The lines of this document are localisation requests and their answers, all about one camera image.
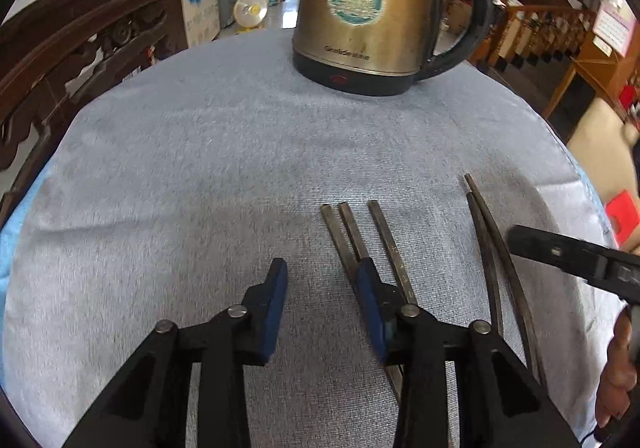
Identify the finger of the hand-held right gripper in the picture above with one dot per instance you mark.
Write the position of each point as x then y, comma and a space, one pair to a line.
560, 253

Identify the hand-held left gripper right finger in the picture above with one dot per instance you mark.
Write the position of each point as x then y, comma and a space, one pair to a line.
370, 308

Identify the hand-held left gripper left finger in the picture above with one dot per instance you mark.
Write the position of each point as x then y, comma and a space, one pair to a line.
275, 308

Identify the dark metal chopstick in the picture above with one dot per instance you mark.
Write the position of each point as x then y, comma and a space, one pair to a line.
352, 230
335, 238
392, 253
482, 205
487, 253

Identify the person's right hand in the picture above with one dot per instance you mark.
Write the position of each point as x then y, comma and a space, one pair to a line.
617, 368

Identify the red plastic stool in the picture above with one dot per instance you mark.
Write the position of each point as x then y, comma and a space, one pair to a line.
622, 210

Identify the beige sofa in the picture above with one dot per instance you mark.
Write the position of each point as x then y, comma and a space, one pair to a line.
600, 137

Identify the grey tablecloth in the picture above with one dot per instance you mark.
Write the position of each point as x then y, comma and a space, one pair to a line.
200, 177

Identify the wooden staircase railing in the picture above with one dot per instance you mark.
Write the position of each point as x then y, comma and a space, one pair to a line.
540, 27

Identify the light blue table cover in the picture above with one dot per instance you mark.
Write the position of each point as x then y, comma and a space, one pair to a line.
20, 228

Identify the brass electric kettle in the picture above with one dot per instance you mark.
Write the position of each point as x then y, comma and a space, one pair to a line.
360, 27

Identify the small white yellow fan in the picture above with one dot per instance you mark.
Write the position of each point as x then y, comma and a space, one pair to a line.
250, 10

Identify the carved dark wooden sideboard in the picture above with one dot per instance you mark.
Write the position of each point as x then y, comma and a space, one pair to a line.
75, 27

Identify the wall calendar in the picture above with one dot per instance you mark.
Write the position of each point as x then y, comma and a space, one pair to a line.
615, 17

